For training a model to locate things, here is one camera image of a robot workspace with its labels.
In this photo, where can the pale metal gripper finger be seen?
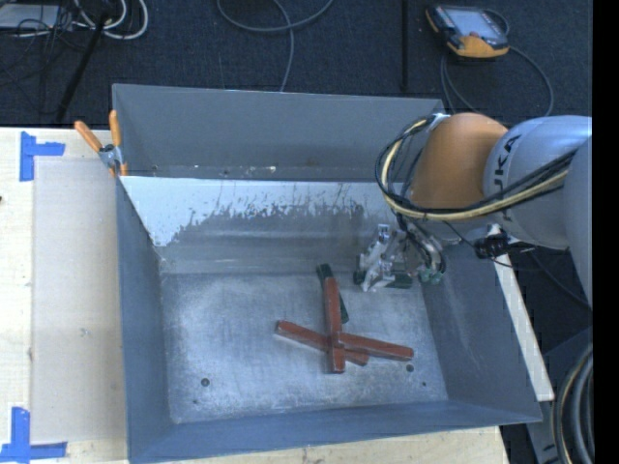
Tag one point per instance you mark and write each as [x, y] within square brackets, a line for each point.
[375, 279]
[371, 255]

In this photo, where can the dark green flat block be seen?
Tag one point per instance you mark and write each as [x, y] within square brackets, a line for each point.
[323, 272]

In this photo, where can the red-brown flat block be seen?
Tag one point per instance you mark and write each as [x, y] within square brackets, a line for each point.
[333, 317]
[302, 334]
[382, 347]

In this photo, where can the grey metal bin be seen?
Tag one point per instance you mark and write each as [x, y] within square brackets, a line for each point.
[232, 336]

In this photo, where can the pale wood board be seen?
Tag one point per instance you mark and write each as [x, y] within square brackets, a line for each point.
[72, 298]

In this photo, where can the black cylinder on white bracket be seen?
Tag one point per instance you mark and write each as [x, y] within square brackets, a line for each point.
[492, 247]

